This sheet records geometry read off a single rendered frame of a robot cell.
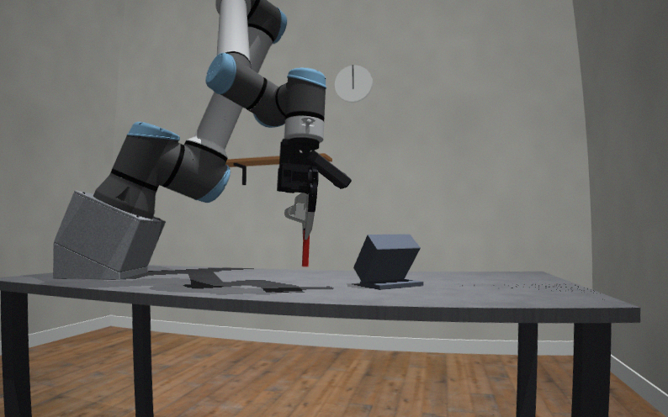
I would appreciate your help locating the grey sloped panel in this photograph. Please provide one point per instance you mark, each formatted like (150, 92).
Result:
(385, 260)

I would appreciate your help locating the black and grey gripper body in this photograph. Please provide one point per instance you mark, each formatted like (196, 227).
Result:
(301, 175)

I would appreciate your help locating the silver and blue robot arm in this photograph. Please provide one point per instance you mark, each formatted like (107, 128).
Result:
(151, 156)

